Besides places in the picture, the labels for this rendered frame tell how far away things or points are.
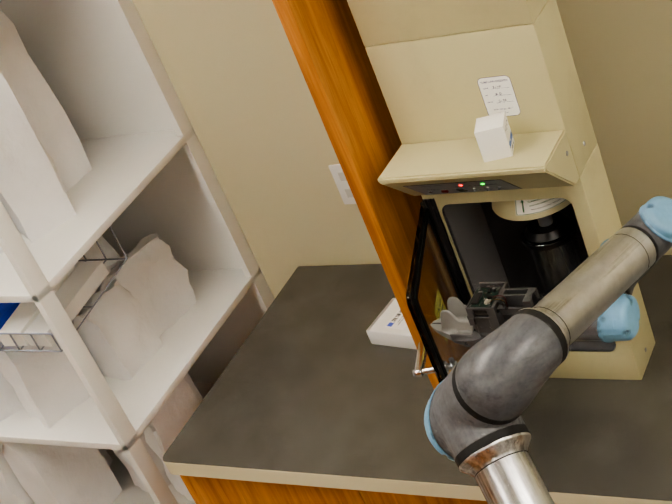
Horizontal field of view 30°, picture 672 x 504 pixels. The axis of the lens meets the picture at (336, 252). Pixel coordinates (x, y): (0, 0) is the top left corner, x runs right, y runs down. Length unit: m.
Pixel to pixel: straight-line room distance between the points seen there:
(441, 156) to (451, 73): 0.15
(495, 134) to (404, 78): 0.21
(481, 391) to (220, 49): 1.44
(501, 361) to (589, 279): 0.21
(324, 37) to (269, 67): 0.72
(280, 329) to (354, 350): 0.25
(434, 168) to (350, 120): 0.19
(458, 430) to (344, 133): 0.65
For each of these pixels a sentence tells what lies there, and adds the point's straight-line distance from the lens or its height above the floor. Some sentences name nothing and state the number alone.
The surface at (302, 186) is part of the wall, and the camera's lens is 3.09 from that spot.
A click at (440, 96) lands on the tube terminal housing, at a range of 2.21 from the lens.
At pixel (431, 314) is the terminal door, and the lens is 2.21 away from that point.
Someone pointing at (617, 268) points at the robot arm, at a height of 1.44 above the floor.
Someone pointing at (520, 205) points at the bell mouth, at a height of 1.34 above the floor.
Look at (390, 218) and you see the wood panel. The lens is 2.35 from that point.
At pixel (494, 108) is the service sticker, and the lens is 2.19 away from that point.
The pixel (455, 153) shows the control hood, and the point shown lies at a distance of 2.20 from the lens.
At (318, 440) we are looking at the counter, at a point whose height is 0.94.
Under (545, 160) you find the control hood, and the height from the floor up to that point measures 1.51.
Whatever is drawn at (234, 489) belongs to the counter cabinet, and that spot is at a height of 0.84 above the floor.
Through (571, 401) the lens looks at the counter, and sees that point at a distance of 2.48.
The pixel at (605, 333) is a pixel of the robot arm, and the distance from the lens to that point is 2.03.
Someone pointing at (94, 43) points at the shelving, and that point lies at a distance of 3.17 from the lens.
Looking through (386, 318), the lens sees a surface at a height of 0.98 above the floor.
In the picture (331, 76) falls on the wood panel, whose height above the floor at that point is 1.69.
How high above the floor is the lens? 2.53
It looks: 30 degrees down
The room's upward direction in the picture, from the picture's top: 24 degrees counter-clockwise
